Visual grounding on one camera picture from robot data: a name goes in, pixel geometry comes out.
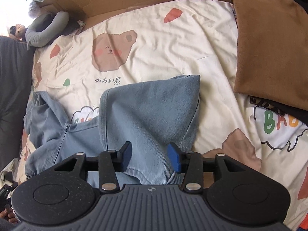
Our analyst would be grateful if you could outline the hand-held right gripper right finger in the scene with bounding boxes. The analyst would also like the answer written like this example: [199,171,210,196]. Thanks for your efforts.
[168,142,242,193]

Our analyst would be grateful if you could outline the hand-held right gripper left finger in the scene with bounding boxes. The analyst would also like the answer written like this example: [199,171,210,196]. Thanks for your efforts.
[54,141,133,193]

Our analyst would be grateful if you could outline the blue denim pants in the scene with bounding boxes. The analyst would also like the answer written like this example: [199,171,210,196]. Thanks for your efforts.
[24,74,202,186]

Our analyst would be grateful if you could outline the person's left hand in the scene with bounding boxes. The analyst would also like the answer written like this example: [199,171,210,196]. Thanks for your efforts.
[0,204,19,224]

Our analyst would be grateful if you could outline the cream bear print blanket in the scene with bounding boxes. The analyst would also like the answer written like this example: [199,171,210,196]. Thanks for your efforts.
[0,0,308,231]

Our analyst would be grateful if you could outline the brown folded garment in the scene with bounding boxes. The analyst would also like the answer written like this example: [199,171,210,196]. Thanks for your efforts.
[232,0,308,109]

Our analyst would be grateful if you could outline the grey neck pillow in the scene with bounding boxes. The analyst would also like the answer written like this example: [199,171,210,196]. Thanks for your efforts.
[25,11,70,48]

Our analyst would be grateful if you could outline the small teddy bear toy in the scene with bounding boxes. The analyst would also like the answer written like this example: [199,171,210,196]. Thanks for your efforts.
[10,24,28,42]

